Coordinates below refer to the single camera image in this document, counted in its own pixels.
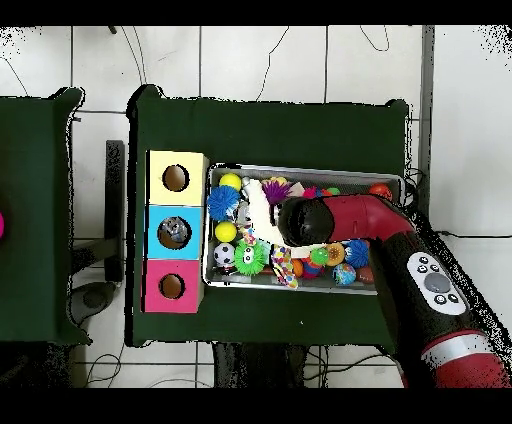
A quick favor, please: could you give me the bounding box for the purple spiky ball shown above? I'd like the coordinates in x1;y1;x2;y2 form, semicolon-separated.
262;180;293;206

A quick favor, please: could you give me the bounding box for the large blue spiky ball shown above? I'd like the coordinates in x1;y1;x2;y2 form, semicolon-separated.
207;184;242;223

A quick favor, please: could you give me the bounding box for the small blue spiky ball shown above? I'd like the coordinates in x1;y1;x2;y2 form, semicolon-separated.
344;239;372;269

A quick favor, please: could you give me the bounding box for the cream knitted cloth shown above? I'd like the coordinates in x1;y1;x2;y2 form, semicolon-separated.
242;179;329;249

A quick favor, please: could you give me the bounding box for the yellow ball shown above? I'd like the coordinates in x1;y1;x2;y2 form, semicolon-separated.
219;171;243;191
214;220;239;244

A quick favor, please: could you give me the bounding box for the small soccer ball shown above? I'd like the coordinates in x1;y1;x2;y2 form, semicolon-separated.
212;241;237;267

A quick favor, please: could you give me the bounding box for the wooden box with three holes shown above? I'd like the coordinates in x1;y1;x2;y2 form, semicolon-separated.
143;149;211;315

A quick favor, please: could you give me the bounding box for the colourful patterned cloth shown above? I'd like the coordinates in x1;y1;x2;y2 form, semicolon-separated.
270;246;299;289

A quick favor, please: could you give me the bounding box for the multicoloured swirl ball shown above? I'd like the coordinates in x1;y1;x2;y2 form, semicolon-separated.
333;263;358;287

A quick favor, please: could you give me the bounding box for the black floor cable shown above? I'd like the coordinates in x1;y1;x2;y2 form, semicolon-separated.
431;230;512;241

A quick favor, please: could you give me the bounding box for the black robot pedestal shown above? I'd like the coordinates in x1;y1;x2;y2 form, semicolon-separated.
211;342;313;389

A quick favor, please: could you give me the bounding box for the orange tiger striped toy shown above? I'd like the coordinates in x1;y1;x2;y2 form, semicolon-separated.
368;182;393;201

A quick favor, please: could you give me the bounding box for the dark green table cloth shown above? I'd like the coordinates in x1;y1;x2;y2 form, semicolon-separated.
126;83;411;353
0;86;93;347

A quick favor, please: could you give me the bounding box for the green googly-eyed spiky ball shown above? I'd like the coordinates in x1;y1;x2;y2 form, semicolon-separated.
234;238;269;277

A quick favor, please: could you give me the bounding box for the shallow clear mesh bin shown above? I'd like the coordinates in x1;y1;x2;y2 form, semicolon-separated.
203;163;405;296

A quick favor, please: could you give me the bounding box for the green spiky monster toy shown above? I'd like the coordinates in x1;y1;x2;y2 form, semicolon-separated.
310;246;331;268

